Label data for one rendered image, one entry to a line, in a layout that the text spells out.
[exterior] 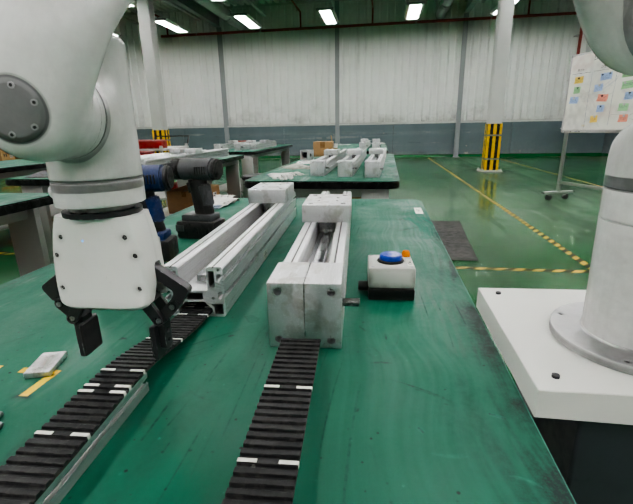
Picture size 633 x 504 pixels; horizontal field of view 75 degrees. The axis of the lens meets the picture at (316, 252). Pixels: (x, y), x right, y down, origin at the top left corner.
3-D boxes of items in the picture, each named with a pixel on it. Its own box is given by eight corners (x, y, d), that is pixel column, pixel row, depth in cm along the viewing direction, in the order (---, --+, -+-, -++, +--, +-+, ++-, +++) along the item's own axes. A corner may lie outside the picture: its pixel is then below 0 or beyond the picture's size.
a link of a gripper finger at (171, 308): (144, 304, 43) (152, 360, 45) (173, 304, 43) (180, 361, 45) (158, 292, 46) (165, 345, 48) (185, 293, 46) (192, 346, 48)
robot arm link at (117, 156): (121, 182, 37) (153, 172, 46) (96, 17, 33) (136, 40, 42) (23, 185, 36) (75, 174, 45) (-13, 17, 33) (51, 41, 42)
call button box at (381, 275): (414, 301, 72) (416, 266, 70) (358, 300, 73) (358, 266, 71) (409, 284, 79) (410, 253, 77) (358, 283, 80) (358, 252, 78)
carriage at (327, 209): (350, 234, 94) (350, 204, 92) (302, 234, 95) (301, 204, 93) (351, 219, 109) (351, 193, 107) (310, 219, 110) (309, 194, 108)
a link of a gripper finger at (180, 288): (116, 254, 43) (118, 302, 45) (188, 264, 43) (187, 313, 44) (122, 250, 44) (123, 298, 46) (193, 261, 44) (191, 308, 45)
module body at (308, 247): (343, 319, 65) (343, 268, 63) (281, 318, 66) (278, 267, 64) (351, 216, 141) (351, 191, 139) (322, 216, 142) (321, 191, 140)
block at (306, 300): (359, 349, 56) (360, 284, 54) (269, 346, 58) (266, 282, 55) (359, 320, 65) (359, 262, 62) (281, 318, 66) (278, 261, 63)
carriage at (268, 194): (286, 212, 120) (285, 189, 118) (249, 212, 121) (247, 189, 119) (294, 203, 135) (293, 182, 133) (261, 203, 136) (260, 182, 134)
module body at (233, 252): (226, 316, 67) (222, 267, 65) (167, 315, 68) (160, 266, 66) (296, 216, 143) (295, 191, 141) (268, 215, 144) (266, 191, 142)
